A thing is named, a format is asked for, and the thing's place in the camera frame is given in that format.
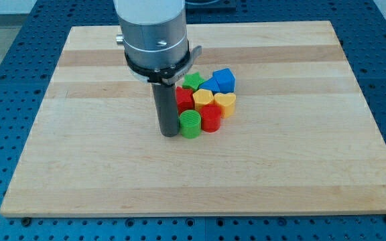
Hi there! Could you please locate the green star block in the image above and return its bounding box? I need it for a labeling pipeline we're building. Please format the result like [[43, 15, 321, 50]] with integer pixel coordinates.
[[182, 72, 206, 92]]

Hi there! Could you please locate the blue triangle block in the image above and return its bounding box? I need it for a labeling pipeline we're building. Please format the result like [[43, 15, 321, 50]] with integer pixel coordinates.
[[199, 78, 220, 94]]

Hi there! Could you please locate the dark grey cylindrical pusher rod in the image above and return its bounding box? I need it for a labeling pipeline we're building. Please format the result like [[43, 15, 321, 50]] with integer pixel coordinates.
[[152, 84, 180, 137]]

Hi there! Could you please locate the green cylinder block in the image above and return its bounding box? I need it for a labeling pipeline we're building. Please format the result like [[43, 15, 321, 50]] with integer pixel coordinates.
[[180, 110, 202, 139]]

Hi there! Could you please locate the yellow hexagon block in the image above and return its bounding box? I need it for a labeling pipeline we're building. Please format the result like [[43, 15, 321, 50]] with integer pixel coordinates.
[[192, 89, 214, 111]]

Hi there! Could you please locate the red angular block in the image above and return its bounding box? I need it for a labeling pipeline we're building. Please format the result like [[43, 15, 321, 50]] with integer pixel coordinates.
[[176, 86, 194, 115]]

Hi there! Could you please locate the light wooden board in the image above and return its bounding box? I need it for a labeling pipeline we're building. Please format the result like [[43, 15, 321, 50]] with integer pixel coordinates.
[[0, 21, 386, 218]]

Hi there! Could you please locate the blue cube block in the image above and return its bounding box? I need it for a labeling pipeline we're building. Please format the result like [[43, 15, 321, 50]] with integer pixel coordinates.
[[212, 68, 236, 94]]

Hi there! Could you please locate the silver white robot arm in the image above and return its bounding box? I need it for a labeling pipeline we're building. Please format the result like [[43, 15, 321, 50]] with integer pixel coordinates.
[[113, 0, 202, 86]]

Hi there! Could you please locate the yellow heart block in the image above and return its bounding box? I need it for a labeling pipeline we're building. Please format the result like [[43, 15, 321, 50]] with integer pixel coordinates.
[[214, 93, 237, 118]]

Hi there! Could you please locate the red cylinder block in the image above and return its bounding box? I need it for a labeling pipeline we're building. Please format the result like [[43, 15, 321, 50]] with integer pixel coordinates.
[[199, 104, 221, 133]]

